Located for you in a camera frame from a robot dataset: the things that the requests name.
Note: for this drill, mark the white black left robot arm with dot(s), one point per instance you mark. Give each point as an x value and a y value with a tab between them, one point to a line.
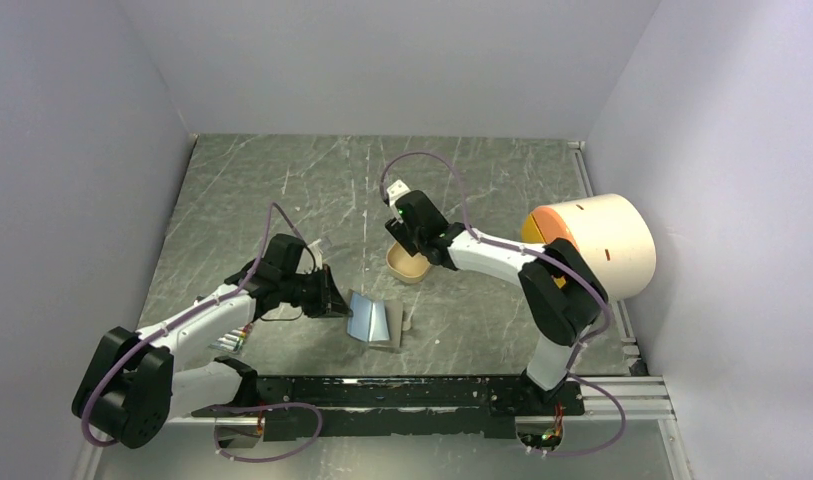
138	380

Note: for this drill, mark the pack of coloured markers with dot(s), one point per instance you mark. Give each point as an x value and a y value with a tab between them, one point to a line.
231	342

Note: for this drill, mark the cream cylinder orange lid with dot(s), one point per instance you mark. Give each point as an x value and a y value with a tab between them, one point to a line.
610	234

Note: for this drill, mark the aluminium frame rail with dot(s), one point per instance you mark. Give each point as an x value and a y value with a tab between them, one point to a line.
628	431

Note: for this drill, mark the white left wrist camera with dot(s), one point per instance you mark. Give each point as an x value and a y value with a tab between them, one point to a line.
319	248

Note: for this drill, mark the beige oval tray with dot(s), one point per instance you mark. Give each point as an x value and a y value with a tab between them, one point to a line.
404	267

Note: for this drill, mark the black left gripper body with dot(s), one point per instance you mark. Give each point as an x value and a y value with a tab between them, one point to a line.
307	290

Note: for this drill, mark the grey card holder wallet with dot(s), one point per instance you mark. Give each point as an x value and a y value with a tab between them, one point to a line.
377	323

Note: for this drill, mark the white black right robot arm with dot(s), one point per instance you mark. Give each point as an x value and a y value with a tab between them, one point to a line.
562	292

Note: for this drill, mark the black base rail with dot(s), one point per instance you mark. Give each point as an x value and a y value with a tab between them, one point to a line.
293	407

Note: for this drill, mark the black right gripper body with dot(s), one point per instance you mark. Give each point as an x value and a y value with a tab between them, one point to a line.
407	238

